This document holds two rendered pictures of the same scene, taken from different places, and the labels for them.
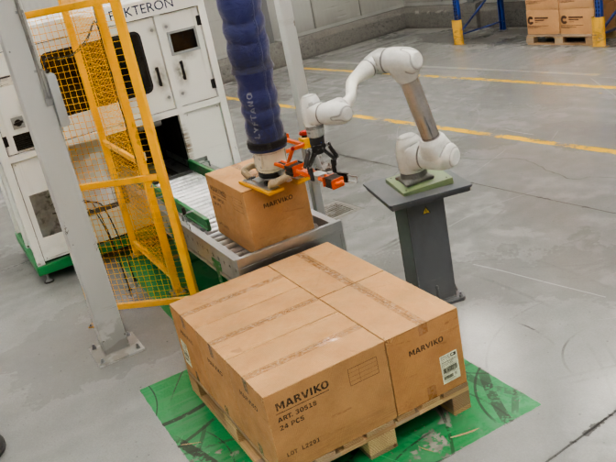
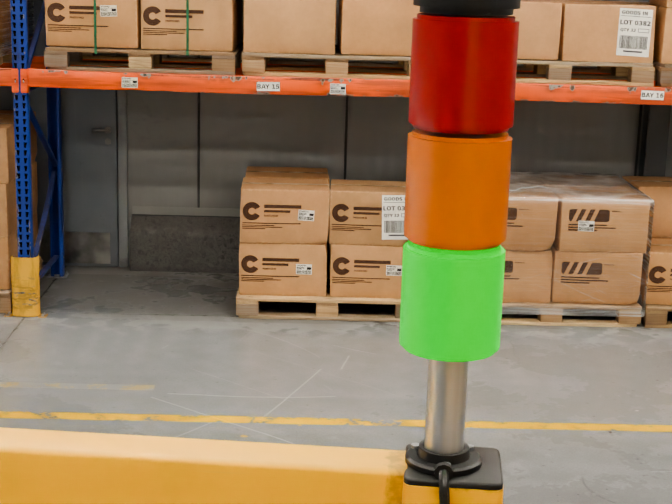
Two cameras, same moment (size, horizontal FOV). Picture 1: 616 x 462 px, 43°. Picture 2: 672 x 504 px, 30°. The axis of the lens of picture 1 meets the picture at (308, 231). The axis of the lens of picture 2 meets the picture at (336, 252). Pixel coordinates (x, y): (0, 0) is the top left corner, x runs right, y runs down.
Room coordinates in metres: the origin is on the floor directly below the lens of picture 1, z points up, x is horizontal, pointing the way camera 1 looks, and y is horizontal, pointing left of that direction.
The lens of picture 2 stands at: (4.92, 1.57, 2.35)
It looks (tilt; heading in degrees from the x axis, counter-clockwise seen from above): 13 degrees down; 299
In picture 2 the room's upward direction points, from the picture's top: 2 degrees clockwise
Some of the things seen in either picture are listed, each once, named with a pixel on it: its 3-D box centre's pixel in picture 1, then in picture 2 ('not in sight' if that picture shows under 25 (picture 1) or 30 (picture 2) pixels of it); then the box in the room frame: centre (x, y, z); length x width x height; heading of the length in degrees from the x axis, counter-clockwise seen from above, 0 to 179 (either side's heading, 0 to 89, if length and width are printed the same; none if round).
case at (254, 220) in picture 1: (258, 203); not in sight; (4.52, 0.26, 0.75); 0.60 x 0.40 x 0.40; 24
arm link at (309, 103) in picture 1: (313, 109); not in sight; (3.75, -0.14, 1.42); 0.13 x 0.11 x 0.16; 42
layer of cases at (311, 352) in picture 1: (308, 340); not in sight; (3.44, 0.11, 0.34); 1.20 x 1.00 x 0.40; 24
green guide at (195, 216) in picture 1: (164, 201); not in sight; (5.47, 0.99, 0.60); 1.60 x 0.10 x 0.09; 24
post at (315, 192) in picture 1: (318, 208); not in sight; (4.92, -0.10, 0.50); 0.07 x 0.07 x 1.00; 24
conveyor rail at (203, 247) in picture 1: (176, 227); not in sight; (5.12, 0.89, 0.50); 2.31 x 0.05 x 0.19; 24
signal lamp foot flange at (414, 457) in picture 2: not in sight; (443, 453); (5.16, 1.02, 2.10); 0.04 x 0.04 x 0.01
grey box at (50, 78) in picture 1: (55, 98); not in sight; (4.49, 1.25, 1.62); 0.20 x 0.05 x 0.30; 24
